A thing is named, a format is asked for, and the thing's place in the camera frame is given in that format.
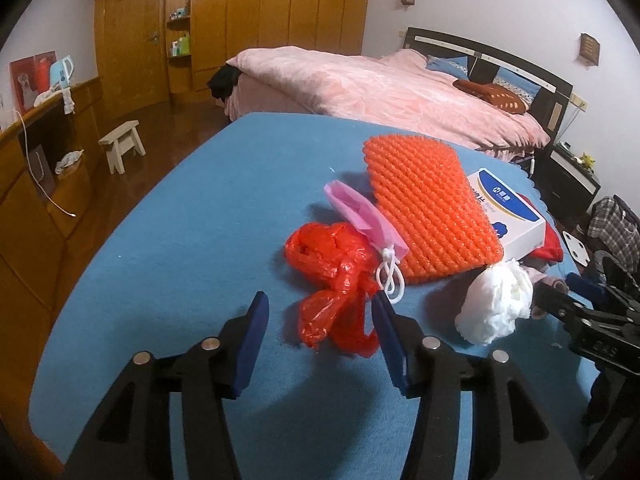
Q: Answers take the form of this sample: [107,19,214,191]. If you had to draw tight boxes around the red cloth item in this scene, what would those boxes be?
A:
[520,222,565,263]

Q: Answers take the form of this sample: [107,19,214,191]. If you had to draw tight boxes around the dark nightstand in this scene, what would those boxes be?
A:
[532,142,602,221]

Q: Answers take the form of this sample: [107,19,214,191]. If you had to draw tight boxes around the red poster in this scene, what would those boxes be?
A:
[10,51,58,113]

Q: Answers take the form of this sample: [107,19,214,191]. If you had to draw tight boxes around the blue tablecloth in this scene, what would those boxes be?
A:
[30,112,606,480]

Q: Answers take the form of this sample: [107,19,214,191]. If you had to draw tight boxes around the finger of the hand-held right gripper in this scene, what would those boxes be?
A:
[565,272,613,306]
[531,282,601,326]

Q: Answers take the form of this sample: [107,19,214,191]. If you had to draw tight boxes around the wooden door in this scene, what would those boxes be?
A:
[95,0,171,108]

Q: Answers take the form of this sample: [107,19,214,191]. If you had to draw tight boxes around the blue pillow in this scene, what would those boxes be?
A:
[492,67,542,101]
[425,54,471,76]

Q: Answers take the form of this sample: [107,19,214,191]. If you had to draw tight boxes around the plaid cloth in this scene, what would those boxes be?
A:
[587,195,640,271]

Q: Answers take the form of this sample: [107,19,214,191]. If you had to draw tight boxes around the pale pink wrapper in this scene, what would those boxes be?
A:
[525,267,568,293]

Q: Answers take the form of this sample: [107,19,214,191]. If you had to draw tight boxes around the white cable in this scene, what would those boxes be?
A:
[15,107,78,218]

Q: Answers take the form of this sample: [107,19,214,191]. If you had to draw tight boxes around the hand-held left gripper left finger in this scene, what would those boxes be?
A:
[62,290,271,480]

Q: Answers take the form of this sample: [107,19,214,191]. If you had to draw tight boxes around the light blue kettle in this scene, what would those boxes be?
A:
[49,56,77,90]

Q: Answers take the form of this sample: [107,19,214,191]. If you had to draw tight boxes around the wooden side cabinet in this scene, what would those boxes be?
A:
[0,77,108,361]

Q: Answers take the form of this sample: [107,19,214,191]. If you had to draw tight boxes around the pink face mask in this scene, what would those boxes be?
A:
[324,180,410,306]

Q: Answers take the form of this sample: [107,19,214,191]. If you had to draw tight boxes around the wooden corner shelf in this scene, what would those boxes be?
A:
[165,0,195,93]

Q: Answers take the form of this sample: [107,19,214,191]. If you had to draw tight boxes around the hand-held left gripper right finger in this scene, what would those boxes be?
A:
[371,292,583,480]

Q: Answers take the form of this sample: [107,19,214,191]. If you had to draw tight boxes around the black cloth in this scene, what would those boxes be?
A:
[207,64,246,101]

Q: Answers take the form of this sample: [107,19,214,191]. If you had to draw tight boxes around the white wooden stool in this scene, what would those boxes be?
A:
[98,120,147,175]

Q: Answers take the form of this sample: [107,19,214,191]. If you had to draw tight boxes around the white cloth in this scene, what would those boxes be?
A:
[32,87,76,113]
[55,150,83,175]

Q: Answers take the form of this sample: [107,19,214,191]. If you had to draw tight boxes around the red plastic bag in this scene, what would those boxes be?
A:
[284,221,383,358]

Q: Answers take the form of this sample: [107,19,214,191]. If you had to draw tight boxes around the brown patterned cushion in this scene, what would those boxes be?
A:
[452,79,536,115]

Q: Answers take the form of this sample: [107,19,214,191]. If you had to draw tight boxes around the wooden wardrobe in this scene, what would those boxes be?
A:
[82,0,373,93]

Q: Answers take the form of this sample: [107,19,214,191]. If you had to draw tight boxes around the dark wooden bed frame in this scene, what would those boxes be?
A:
[402,26,573,146]

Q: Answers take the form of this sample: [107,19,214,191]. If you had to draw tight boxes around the bed with pink blanket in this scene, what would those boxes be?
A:
[222,45,551,151]

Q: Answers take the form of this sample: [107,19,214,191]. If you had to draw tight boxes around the white bathroom scale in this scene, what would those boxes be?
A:
[560,230,593,271]

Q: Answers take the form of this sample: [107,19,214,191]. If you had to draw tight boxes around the white and blue box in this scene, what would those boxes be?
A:
[465,167,547,263]

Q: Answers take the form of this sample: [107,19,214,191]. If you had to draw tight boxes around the grey paper bag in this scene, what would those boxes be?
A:
[27,145,56,196]

